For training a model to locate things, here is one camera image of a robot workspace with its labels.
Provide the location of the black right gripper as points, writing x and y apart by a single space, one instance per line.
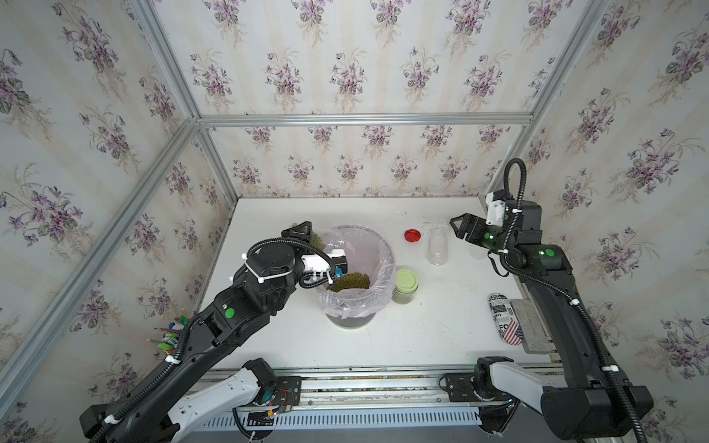
480 224

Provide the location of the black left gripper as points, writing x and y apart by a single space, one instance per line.
302 236

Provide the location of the clear plastic jar of beans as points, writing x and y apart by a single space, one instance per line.
438 249

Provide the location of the red jar lid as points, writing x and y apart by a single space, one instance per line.
412 235

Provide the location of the clear jar with beans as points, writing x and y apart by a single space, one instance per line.
316 241

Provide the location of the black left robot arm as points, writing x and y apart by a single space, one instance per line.
162 408

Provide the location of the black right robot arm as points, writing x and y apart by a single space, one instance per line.
593 398

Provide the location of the mesh bin with pink bag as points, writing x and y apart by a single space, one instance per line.
355 299

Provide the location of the printed can with flag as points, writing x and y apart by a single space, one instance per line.
505 319

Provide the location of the coloured pens in cup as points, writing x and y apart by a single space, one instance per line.
165 338

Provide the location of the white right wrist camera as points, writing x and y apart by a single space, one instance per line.
496 207

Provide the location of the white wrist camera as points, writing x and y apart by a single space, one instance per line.
318 270
496 207

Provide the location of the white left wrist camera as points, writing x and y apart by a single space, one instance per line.
318 270

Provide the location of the aluminium mounting rail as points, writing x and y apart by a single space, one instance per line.
442 386

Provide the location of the white vented cable duct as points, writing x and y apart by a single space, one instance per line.
365 418

